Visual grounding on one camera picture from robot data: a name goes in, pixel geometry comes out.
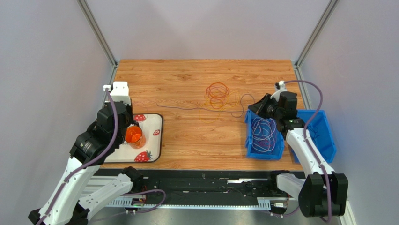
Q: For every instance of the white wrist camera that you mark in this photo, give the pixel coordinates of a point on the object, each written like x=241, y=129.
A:
x=279, y=88
x=119, y=91

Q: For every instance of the aluminium frame rail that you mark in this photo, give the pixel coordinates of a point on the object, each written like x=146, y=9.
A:
x=156, y=197

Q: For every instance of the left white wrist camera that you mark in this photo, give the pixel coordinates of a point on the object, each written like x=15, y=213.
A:
x=119, y=91

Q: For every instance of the blue plastic bin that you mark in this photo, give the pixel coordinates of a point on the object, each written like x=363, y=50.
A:
x=322, y=137
x=263, y=140

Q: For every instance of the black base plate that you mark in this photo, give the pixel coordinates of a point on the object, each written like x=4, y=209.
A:
x=213, y=188

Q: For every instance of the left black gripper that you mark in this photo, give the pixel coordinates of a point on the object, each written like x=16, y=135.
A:
x=129, y=109

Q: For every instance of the orange plastic cup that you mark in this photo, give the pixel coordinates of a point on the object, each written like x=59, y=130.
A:
x=135, y=137

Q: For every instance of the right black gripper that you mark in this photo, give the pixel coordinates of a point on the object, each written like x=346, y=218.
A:
x=260, y=106

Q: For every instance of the right blue plastic bin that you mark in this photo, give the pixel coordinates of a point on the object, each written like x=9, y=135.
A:
x=322, y=137

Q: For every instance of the left blue plastic bin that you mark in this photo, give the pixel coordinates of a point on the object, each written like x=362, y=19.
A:
x=263, y=140

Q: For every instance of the strawberry print tray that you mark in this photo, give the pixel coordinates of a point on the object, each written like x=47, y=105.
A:
x=148, y=148

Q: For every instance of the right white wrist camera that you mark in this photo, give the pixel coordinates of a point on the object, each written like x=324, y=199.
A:
x=279, y=88

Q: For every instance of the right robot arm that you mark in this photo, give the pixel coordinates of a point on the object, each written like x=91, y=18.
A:
x=324, y=192

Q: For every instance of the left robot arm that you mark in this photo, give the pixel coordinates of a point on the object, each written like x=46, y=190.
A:
x=66, y=205

